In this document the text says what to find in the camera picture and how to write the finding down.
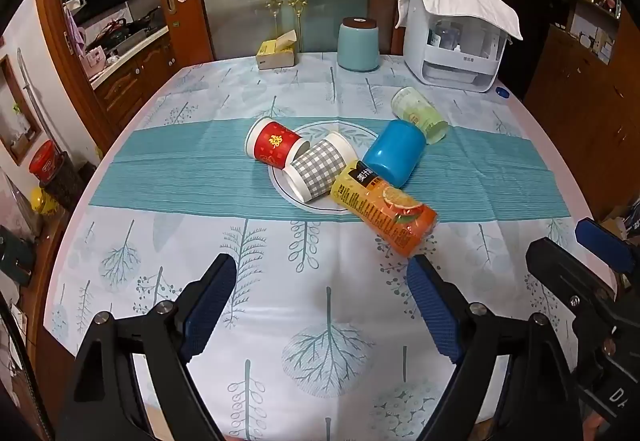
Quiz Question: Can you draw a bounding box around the grey checked paper cup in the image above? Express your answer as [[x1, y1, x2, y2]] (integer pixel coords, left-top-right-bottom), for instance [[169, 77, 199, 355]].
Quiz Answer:
[[284, 132, 358, 203]]

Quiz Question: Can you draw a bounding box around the wooden kitchen counter cabinet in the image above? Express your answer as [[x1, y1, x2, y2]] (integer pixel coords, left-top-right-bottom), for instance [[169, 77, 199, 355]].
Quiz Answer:
[[90, 28, 178, 132]]

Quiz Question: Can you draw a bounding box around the green translucent cup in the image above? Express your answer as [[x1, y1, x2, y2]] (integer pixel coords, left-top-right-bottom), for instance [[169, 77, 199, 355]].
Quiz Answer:
[[390, 86, 449, 145]]

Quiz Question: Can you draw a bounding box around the white water dispenser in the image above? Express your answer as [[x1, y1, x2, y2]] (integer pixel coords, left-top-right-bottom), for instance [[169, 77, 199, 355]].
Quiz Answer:
[[402, 0, 511, 94]]

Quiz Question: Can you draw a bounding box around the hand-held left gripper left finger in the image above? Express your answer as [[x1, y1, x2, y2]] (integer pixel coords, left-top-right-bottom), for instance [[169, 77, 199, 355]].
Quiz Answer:
[[60, 253, 237, 441]]

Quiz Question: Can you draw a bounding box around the pink cloth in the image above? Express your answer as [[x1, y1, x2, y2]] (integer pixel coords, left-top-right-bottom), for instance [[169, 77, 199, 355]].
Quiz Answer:
[[64, 13, 87, 56]]

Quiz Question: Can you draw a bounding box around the dark woven basket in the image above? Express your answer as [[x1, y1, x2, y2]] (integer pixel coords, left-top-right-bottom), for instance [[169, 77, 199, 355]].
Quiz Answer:
[[45, 163, 86, 212]]

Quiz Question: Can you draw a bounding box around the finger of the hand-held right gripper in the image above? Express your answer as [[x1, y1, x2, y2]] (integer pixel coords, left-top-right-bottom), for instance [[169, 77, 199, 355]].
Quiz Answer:
[[574, 218, 640, 273], [525, 238, 619, 322]]

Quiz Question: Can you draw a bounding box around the yellow round object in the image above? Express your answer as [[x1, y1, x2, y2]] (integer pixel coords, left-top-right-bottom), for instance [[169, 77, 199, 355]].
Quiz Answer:
[[31, 187, 56, 214]]

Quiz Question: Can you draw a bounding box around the red tin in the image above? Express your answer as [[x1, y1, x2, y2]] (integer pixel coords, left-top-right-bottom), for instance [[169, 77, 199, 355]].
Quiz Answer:
[[28, 141, 63, 184]]

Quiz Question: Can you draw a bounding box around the white plate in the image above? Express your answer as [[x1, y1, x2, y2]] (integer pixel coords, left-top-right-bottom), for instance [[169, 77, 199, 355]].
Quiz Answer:
[[268, 120, 381, 213]]

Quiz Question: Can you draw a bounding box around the blue plastic cup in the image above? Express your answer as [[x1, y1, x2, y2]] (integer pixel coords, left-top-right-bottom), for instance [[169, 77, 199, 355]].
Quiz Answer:
[[362, 119, 427, 188]]

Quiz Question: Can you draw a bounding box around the teal canister with brown lid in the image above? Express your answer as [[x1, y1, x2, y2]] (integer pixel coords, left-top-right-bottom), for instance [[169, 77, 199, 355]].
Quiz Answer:
[[336, 17, 380, 73]]

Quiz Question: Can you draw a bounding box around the red paper cup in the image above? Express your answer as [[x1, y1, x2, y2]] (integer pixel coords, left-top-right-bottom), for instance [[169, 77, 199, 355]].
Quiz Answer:
[[244, 117, 311, 170]]

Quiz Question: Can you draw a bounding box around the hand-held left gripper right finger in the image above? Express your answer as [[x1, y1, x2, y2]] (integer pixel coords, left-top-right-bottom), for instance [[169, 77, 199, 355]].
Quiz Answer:
[[407, 254, 586, 441]]

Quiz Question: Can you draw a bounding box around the orange printed cup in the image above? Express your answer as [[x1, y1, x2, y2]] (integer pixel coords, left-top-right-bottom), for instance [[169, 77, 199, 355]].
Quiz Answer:
[[330, 159, 439, 258]]

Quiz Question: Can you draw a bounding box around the yellow tissue box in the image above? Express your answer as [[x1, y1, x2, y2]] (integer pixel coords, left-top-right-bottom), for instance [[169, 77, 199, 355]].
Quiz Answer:
[[255, 32, 298, 70]]

